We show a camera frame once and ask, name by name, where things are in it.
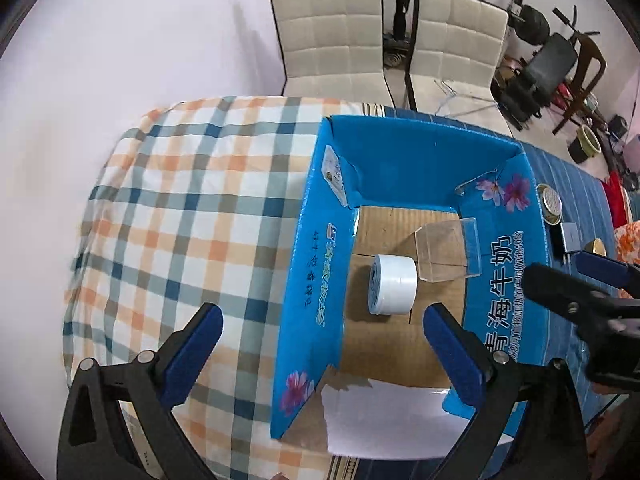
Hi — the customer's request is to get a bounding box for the black exercise machine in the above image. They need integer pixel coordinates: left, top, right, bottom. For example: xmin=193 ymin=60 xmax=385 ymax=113
xmin=491 ymin=0 xmax=600 ymax=130

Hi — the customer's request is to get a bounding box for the clear acrylic box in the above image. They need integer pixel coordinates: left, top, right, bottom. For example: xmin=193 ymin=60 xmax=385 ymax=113
xmin=413 ymin=218 xmax=482 ymax=283

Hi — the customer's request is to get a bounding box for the blue milk carton box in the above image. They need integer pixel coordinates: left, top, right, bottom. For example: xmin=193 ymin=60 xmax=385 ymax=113
xmin=270 ymin=115 xmax=549 ymax=459

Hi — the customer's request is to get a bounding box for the silver tin with strainer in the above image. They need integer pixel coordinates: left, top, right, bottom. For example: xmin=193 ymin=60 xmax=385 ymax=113
xmin=536 ymin=183 xmax=562 ymax=226

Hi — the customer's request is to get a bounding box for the brown wooden chair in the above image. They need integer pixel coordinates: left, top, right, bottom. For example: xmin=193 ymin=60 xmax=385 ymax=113
xmin=552 ymin=32 xmax=606 ymax=134

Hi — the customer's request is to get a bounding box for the plaid checked cloth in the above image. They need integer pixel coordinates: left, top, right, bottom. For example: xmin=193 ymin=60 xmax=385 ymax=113
xmin=63 ymin=96 xmax=384 ymax=479

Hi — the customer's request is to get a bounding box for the right white padded chair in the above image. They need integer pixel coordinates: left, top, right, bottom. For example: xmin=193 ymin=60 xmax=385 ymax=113
xmin=406 ymin=0 xmax=511 ymax=136

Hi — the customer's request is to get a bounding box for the green round pot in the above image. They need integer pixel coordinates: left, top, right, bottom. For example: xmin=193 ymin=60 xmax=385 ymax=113
xmin=568 ymin=125 xmax=602 ymax=165

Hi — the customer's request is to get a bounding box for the white tape roll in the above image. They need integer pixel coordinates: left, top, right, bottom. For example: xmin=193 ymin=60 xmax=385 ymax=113
xmin=368 ymin=255 xmax=418 ymax=315

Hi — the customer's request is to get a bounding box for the orange white floral cloth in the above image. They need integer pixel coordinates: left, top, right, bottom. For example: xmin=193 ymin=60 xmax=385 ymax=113
xmin=613 ymin=221 xmax=640 ymax=302

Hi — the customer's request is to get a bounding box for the left white padded chair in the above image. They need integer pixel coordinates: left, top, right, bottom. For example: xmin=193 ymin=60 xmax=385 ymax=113
xmin=270 ymin=0 xmax=394 ymax=106

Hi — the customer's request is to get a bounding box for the grey power adapter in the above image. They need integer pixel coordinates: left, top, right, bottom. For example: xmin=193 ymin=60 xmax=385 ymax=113
xmin=558 ymin=222 xmax=582 ymax=258

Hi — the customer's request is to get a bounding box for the gold round tin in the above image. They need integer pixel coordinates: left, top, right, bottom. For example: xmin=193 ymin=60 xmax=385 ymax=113
xmin=585 ymin=238 xmax=608 ymax=257

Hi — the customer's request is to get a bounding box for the white padded chair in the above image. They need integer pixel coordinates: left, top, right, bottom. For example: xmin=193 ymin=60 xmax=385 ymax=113
xmin=406 ymin=0 xmax=511 ymax=136
xmin=270 ymin=0 xmax=394 ymax=106

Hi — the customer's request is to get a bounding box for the blue striped cloth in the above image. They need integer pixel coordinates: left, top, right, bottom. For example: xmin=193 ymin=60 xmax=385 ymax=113
xmin=329 ymin=141 xmax=615 ymax=479

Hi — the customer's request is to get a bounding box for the wire clothes hanger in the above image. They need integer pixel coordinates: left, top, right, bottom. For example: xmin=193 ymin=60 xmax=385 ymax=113
xmin=433 ymin=79 xmax=498 ymax=118

